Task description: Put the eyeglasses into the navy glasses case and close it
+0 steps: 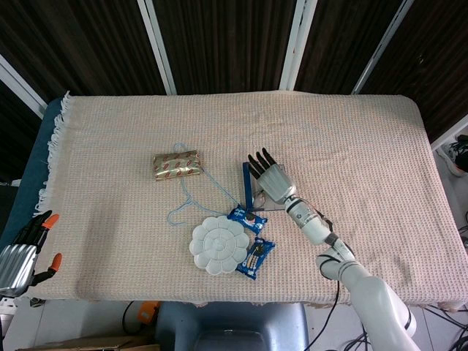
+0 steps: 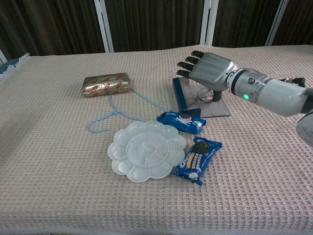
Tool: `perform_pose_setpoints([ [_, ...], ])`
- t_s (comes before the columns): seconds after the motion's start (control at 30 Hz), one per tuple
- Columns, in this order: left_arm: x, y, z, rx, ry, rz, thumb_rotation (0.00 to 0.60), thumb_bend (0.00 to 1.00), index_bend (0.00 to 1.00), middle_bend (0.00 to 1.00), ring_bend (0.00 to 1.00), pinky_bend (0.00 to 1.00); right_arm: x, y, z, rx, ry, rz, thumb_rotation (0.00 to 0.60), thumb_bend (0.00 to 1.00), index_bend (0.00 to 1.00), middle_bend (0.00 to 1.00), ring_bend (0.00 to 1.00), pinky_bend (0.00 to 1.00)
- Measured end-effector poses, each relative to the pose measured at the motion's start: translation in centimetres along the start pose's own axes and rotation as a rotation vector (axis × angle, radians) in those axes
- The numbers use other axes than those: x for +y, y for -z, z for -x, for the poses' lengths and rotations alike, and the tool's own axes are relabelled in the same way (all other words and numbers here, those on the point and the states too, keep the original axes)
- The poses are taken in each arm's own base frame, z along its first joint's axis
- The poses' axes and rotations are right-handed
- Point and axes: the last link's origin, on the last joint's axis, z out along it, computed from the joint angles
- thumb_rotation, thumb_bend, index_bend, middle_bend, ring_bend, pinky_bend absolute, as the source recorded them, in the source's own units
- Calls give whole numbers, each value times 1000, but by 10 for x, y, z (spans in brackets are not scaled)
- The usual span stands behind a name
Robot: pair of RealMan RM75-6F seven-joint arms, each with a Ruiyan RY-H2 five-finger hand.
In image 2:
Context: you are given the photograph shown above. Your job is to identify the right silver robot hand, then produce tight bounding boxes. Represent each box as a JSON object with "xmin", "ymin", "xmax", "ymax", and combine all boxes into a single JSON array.
[{"xmin": 176, "ymin": 50, "xmax": 239, "ymax": 103}]

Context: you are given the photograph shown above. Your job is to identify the thin-framed eyeglasses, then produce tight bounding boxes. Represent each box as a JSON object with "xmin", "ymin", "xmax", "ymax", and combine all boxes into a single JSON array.
[{"xmin": 187, "ymin": 87, "xmax": 216, "ymax": 108}]

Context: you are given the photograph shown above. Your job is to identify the blue glasses case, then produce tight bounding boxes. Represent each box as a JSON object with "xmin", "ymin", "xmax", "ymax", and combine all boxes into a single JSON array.
[{"xmin": 172, "ymin": 77, "xmax": 232, "ymax": 118}]

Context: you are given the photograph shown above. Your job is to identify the blue Oreo packet pink cookie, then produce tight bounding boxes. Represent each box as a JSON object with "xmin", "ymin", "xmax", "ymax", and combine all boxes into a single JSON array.
[{"xmin": 156, "ymin": 110, "xmax": 205, "ymax": 135}]

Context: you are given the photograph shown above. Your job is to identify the blue Oreo packet yellow cookies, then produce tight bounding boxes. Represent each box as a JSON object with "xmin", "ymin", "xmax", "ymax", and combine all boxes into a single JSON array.
[{"xmin": 171, "ymin": 136, "xmax": 223, "ymax": 187}]

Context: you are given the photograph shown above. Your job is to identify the white flower-shaped paint palette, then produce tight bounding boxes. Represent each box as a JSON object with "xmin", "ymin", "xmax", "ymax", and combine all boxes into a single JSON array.
[{"xmin": 107, "ymin": 120, "xmax": 186, "ymax": 183}]

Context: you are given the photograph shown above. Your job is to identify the gold red wrapped package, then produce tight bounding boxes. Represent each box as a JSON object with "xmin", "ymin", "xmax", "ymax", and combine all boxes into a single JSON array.
[{"xmin": 82, "ymin": 72, "xmax": 131, "ymax": 98}]

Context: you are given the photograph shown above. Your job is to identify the beige waffle-weave blanket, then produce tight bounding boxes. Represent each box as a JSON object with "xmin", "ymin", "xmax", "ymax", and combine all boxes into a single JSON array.
[{"xmin": 0, "ymin": 44, "xmax": 313, "ymax": 232}]

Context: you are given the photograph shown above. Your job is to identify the blue padded table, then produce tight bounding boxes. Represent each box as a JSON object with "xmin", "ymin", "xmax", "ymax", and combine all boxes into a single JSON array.
[{"xmin": 0, "ymin": 56, "xmax": 19, "ymax": 74}]

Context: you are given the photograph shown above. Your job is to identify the light blue yarn string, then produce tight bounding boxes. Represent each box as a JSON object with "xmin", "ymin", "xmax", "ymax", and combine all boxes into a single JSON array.
[{"xmin": 88, "ymin": 88, "xmax": 172, "ymax": 134}]

